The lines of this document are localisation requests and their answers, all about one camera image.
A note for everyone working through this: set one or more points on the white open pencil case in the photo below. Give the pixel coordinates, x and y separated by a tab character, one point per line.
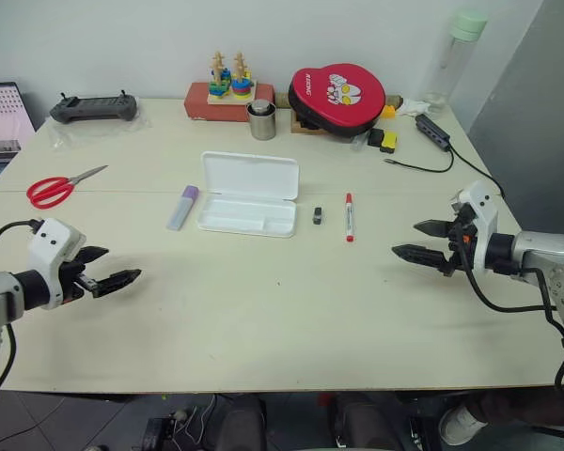
249	176

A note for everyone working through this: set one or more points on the clear bottle green lid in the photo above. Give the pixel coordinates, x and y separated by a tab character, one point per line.
451	56

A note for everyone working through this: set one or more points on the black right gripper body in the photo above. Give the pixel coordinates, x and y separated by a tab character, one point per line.
461	251

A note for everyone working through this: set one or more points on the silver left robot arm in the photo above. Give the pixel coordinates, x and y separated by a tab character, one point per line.
0	291

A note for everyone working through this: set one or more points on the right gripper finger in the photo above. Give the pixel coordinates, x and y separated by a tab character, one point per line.
418	253
432	228

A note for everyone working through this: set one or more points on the crumpled white tissue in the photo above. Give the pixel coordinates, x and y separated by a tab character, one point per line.
412	107

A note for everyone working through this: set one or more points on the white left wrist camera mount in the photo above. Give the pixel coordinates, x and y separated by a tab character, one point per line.
51	244

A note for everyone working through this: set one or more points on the small yellow toy block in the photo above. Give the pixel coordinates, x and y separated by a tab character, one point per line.
388	112

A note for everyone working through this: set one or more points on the grey handheld controller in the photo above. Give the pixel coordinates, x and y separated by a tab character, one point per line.
94	108

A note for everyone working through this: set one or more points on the yellow and black block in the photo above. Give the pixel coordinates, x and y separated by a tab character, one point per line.
389	142

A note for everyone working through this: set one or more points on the red boxing pad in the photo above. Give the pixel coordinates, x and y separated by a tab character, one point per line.
319	94

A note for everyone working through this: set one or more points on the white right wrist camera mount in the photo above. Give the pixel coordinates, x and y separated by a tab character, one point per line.
481	206

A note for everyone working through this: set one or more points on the red cardboard box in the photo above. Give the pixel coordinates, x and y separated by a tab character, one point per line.
197	103

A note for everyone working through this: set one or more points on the dark rounded shape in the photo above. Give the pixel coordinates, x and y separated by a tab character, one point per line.
362	425
239	423

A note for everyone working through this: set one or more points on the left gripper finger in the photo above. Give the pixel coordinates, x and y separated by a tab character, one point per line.
94	253
117	281

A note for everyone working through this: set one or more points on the person's dark trouser leg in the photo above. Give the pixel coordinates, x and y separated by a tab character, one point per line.
521	406

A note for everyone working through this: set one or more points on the red capped white marker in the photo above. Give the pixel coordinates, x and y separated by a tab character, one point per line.
349	218

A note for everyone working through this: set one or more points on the wooden colourful stacking toy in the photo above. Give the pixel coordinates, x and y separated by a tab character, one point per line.
230	88

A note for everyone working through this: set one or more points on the small black sharpener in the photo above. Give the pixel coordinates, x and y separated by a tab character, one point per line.
318	215

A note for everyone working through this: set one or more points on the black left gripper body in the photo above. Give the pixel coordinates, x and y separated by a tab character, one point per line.
73	282

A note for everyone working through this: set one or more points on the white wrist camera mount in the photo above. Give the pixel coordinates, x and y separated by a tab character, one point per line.
51	244
481	206

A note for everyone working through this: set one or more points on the small black block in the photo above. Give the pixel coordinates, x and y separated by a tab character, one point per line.
375	137

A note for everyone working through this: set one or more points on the brown wooden stand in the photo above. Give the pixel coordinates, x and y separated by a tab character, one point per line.
297	126

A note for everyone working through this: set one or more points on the open laptop computer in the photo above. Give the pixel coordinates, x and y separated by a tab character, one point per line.
0	113

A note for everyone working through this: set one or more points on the silver metal canister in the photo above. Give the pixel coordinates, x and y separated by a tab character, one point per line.
261	124

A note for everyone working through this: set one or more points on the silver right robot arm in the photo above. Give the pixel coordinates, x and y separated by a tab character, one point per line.
545	249

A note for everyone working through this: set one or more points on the white sneaker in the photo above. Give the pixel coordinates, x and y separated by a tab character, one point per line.
460	425

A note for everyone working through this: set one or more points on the purple highlighter pen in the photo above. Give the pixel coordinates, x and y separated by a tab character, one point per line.
182	209

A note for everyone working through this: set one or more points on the dark grey USB hub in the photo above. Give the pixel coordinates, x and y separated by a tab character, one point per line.
432	131

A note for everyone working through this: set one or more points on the clear plastic bag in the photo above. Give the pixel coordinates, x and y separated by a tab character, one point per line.
66	136

